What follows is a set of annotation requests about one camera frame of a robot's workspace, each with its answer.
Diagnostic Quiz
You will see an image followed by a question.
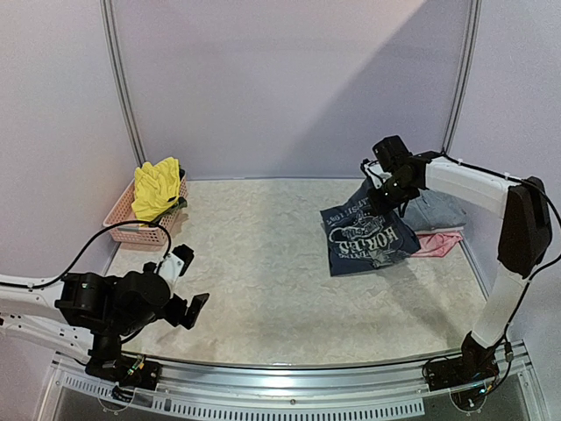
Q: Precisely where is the grey blue button shirt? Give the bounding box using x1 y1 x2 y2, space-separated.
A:
402 190 467 230

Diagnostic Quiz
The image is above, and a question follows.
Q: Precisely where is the navy blue garment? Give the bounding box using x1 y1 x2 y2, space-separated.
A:
320 180 421 276

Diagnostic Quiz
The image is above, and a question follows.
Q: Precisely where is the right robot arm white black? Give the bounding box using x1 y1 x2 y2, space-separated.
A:
365 135 558 349

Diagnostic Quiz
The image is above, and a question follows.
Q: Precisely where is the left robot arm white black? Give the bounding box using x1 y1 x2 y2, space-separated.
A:
1 271 209 381

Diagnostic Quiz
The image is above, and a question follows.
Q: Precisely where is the pink plastic laundry basket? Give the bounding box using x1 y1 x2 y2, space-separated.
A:
103 173 189 246

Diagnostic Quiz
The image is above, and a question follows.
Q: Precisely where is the pink folded garment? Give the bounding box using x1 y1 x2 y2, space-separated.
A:
412 232 463 258

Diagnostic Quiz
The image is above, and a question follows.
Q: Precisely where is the white folded shirt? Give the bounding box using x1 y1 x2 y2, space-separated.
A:
414 226 464 235

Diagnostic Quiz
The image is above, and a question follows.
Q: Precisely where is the yellow garment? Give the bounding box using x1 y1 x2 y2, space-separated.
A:
131 157 181 222

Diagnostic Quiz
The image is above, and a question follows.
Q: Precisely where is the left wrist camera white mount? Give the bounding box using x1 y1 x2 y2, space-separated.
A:
156 244 195 290

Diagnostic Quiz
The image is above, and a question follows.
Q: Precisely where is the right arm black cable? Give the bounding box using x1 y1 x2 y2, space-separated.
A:
437 151 561 352

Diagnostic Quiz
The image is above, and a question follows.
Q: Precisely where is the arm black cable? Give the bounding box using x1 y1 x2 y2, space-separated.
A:
0 220 174 346
437 151 561 352

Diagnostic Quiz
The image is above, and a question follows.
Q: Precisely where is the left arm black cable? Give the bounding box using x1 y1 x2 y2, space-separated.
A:
0 220 174 346

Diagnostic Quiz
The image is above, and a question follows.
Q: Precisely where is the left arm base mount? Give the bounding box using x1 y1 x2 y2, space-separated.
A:
85 334 163 390

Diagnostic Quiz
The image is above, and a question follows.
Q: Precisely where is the right aluminium corner post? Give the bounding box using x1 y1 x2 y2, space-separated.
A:
442 0 481 153

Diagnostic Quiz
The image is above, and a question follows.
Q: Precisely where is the aluminium corner post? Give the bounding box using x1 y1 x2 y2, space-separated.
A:
100 0 146 167
442 0 481 153

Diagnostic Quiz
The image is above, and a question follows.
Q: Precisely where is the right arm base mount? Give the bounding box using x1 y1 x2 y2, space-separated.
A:
422 333 514 391

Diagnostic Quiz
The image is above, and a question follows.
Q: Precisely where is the aluminium front rail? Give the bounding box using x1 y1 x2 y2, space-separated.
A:
39 343 548 420

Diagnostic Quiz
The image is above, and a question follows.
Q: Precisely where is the left aluminium corner post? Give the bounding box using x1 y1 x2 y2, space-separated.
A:
100 0 146 167

